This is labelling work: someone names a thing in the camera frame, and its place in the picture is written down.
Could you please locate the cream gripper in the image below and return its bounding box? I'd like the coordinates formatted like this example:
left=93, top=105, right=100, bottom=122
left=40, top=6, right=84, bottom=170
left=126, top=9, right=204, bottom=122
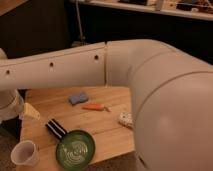
left=20, top=103, right=40, bottom=120

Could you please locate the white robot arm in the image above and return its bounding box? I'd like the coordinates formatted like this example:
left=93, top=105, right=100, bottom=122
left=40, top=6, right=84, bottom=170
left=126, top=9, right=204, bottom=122
left=0, top=39, right=213, bottom=171

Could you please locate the white ceramic cup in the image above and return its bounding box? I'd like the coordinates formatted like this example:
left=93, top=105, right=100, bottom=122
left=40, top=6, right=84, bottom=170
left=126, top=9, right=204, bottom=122
left=10, top=140, right=39, bottom=166

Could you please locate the blue sponge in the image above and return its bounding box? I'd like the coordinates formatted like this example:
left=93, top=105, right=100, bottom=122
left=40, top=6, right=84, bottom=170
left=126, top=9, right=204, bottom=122
left=68, top=92, right=89, bottom=105

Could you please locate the green glass plate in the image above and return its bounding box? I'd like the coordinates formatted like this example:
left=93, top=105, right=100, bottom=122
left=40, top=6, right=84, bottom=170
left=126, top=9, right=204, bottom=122
left=55, top=130, right=96, bottom=171

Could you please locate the thin metal pole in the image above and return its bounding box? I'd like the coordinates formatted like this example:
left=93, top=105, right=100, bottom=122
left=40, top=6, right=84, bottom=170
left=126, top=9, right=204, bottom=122
left=75, top=0, right=85, bottom=45

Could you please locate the white shelf with clutter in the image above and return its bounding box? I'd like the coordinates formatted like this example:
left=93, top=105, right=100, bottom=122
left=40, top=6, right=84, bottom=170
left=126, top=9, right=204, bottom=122
left=70, top=0, right=213, bottom=21

